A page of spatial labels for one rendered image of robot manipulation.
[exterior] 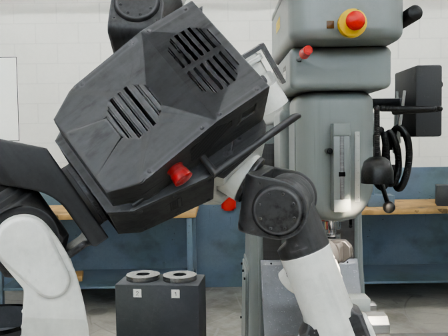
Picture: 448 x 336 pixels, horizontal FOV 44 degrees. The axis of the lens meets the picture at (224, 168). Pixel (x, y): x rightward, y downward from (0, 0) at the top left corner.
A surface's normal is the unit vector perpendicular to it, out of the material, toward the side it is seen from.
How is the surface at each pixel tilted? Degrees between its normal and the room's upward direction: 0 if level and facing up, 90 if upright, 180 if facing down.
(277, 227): 93
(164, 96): 74
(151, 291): 90
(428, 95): 90
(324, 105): 90
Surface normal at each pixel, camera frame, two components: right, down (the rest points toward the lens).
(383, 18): 0.11, 0.05
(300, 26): -0.62, 0.05
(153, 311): -0.11, 0.05
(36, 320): 0.24, 0.46
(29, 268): 0.33, 0.04
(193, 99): -0.18, -0.22
